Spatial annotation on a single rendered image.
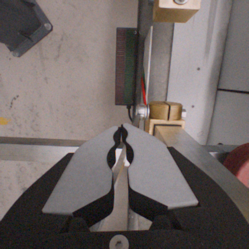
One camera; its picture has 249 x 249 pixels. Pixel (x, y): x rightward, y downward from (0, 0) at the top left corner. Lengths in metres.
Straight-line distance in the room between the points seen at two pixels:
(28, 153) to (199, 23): 0.49
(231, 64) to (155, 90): 0.21
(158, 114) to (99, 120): 0.93
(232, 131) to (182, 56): 0.23
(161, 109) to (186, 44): 0.30
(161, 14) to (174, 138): 0.16
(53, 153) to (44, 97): 0.98
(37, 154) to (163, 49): 0.32
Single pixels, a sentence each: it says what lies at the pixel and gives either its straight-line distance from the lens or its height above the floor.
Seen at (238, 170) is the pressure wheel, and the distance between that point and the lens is 0.25.
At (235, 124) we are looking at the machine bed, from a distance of 0.45.
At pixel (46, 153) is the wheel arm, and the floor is 0.86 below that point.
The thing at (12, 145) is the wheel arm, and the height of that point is 0.86.
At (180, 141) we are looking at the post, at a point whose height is 0.93.
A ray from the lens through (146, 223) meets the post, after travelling 0.42.
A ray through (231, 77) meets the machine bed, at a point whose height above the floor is 0.67.
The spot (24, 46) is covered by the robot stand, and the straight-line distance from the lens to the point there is 1.26.
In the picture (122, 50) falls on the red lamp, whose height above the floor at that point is 0.70.
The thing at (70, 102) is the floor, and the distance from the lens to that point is 1.16.
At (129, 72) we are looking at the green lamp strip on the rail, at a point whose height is 0.70.
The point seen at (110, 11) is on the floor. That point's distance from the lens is 1.16.
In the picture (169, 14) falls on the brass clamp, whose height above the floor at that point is 0.85.
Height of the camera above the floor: 1.08
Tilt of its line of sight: 74 degrees down
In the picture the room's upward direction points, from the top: 176 degrees counter-clockwise
